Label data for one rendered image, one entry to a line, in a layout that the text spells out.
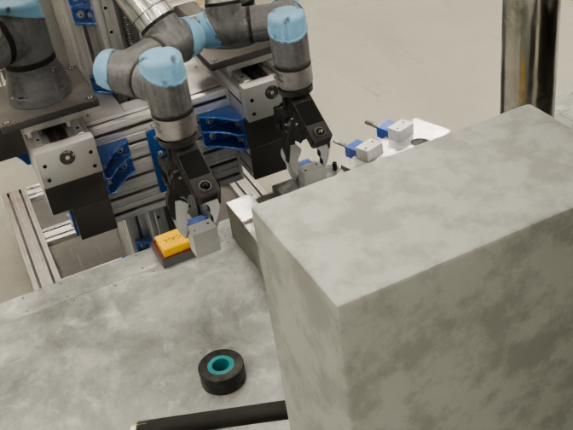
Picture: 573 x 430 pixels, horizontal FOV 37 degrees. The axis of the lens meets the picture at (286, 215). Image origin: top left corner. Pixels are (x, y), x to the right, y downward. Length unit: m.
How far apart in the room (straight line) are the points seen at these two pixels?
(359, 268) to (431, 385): 0.13
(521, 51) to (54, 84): 1.30
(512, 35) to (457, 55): 3.46
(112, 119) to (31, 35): 0.28
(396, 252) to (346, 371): 0.10
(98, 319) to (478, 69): 2.87
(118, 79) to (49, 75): 0.51
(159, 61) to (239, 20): 0.36
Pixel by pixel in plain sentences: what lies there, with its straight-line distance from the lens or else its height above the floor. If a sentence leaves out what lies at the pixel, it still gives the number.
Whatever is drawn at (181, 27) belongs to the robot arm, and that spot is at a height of 1.28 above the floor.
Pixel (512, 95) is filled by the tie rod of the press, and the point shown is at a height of 1.42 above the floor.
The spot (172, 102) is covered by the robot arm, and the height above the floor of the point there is 1.23.
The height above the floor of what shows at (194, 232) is 0.96.
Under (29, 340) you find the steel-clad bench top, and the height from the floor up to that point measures 0.80.
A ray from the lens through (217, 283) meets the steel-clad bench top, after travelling 1.76.
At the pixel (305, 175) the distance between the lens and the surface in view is 1.83.
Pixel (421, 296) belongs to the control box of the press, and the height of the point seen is 1.45.
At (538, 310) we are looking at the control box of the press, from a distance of 0.77.
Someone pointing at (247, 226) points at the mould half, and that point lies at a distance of 1.75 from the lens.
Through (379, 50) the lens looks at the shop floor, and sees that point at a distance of 4.52.
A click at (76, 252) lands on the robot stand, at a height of 0.21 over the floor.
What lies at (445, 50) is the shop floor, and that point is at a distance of 4.47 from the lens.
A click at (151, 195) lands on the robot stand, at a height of 0.72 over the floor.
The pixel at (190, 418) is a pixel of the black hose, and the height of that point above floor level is 0.85.
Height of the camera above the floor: 1.89
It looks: 35 degrees down
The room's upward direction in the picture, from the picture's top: 9 degrees counter-clockwise
